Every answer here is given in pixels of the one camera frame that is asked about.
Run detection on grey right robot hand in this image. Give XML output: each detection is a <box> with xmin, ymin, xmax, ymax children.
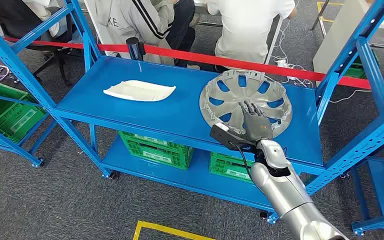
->
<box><xmin>238</xmin><ymin>100</ymin><xmax>274</xmax><ymax>143</ymax></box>

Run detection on grey plastic wheel hubcap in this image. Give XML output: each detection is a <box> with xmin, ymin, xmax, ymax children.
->
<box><xmin>199</xmin><ymin>69</ymin><xmax>293</xmax><ymax>139</ymax></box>

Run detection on blue metal shelf rack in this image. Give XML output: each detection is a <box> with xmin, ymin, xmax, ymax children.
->
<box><xmin>0</xmin><ymin>0</ymin><xmax>384</xmax><ymax>226</ymax></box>
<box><xmin>350</xmin><ymin>155</ymin><xmax>384</xmax><ymax>237</ymax></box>
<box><xmin>0</xmin><ymin>43</ymin><xmax>60</xmax><ymax>168</ymax></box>

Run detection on white curved plastic panel part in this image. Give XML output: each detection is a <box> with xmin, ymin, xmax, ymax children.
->
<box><xmin>103</xmin><ymin>79</ymin><xmax>177</xmax><ymax>103</ymax></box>

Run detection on green plastic crate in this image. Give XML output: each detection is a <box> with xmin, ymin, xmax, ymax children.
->
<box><xmin>343</xmin><ymin>49</ymin><xmax>381</xmax><ymax>80</ymax></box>
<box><xmin>208</xmin><ymin>151</ymin><xmax>256</xmax><ymax>184</ymax></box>
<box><xmin>0</xmin><ymin>80</ymin><xmax>48</xmax><ymax>144</ymax></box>
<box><xmin>117</xmin><ymin>130</ymin><xmax>195</xmax><ymax>171</ymax></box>

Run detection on red barrier belt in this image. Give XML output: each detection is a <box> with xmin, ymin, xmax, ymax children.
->
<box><xmin>3</xmin><ymin>36</ymin><xmax>384</xmax><ymax>96</ymax></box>

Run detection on person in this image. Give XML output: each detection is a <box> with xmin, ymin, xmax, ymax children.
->
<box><xmin>84</xmin><ymin>0</ymin><xmax>197</xmax><ymax>67</ymax></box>
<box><xmin>206</xmin><ymin>0</ymin><xmax>298</xmax><ymax>66</ymax></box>

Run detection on white table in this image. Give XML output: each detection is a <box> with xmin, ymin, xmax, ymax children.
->
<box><xmin>312</xmin><ymin>0</ymin><xmax>384</xmax><ymax>76</ymax></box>

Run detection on black office chair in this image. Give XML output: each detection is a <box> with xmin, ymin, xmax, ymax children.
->
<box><xmin>0</xmin><ymin>0</ymin><xmax>84</xmax><ymax>88</ymax></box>

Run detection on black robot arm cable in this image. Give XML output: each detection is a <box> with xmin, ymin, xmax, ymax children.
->
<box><xmin>231</xmin><ymin>141</ymin><xmax>256</xmax><ymax>187</ymax></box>

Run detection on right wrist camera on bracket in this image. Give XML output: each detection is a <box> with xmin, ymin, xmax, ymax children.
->
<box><xmin>209</xmin><ymin>123</ymin><xmax>256</xmax><ymax>152</ymax></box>

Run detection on tangled white cables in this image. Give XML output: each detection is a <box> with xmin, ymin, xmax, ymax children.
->
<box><xmin>269</xmin><ymin>18</ymin><xmax>316</xmax><ymax>90</ymax></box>

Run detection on long white floor cable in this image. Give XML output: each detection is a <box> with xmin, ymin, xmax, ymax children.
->
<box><xmin>328</xmin><ymin>87</ymin><xmax>384</xmax><ymax>104</ymax></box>

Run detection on black barrier belt post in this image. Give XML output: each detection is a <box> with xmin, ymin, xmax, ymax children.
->
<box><xmin>126</xmin><ymin>37</ymin><xmax>146</xmax><ymax>62</ymax></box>

